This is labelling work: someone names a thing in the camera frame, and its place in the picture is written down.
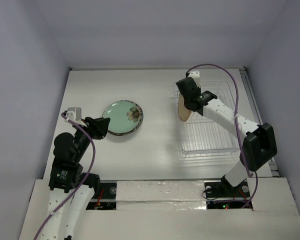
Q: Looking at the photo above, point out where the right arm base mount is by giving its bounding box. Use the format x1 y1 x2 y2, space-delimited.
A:
201 177 253 210

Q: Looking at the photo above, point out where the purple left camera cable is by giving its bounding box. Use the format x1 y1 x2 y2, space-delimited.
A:
32 112 96 240

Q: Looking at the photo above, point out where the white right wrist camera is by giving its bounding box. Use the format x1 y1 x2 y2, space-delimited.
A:
185 70 201 87

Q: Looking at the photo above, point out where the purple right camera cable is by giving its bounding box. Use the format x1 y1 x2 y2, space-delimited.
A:
186 64 260 210

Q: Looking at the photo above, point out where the green plate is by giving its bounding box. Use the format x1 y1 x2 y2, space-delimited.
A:
101 99 144 135

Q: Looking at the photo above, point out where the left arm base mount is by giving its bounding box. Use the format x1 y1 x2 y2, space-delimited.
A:
86 181 117 211

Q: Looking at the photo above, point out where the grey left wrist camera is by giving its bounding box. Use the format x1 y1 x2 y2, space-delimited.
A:
61 107 82 124

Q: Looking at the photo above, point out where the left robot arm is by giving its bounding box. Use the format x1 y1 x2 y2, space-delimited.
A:
34 110 111 240

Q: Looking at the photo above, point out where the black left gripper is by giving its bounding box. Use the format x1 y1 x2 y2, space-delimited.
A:
73 115 110 160

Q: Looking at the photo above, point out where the white wire dish rack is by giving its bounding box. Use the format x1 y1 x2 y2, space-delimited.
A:
176 81 239 159

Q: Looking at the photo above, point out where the beige floral plate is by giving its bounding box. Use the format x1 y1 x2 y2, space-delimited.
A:
177 94 193 122

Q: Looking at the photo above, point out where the purple camera cable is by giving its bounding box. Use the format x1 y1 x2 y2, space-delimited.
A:
32 112 96 240
186 64 260 210

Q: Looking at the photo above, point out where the white foam block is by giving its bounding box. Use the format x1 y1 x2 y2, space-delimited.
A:
115 180 207 211

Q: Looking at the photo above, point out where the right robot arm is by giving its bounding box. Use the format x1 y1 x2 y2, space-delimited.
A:
176 76 278 196

